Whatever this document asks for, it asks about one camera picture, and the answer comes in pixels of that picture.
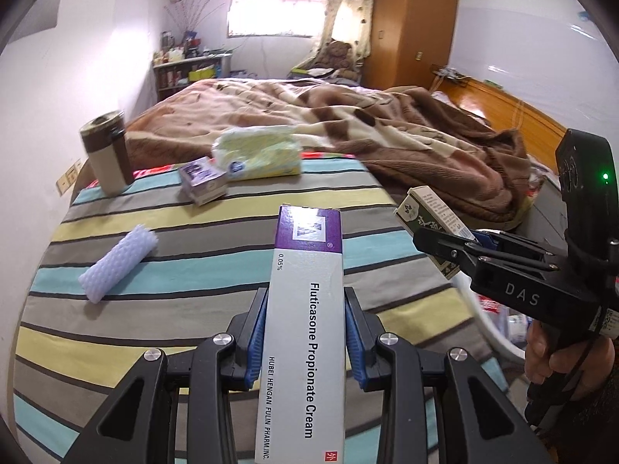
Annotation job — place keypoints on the green and white box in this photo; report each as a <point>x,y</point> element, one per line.
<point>430,212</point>

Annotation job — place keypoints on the brown and cream tumbler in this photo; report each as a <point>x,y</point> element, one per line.
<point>106,154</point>

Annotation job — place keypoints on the small purple box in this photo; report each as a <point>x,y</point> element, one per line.
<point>203,181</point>

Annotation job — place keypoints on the wall socket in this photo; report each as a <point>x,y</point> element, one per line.
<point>68,177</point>

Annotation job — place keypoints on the patterned curtain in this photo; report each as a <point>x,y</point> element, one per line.
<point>348,5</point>

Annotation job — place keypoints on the person's right forearm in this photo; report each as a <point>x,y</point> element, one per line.
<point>590,430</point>

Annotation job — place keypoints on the wooden headboard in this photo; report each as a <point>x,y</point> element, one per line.
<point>512,111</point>

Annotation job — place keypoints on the brown patterned blanket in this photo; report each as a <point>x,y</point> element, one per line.
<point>387,130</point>

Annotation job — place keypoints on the yellow tissue pack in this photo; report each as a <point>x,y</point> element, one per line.
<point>261,152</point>

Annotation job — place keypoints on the person's right hand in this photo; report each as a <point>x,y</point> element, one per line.
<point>570,360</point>

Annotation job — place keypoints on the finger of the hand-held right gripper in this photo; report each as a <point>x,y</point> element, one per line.
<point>512,244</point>
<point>447,246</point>

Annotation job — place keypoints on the cluttered shelf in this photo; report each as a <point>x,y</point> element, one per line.
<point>191,72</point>

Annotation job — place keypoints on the brown teddy bear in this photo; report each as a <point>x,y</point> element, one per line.
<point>336,58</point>

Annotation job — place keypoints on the white trash bin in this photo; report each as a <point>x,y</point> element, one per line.
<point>498,328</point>

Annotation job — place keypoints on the window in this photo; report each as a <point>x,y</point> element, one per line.
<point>278,17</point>

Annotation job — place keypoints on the wooden wardrobe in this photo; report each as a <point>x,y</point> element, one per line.
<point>411,24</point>

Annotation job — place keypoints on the white foam net sleeve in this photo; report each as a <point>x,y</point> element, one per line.
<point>118,263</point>

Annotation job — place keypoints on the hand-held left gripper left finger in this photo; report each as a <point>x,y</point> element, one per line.
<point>255,343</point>

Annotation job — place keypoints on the purple and white cream box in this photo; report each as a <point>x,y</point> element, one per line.
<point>304,309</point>

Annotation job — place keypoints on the dried branches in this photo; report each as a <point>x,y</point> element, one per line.
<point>191,12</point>

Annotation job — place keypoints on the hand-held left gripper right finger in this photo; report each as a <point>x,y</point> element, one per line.
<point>357,348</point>

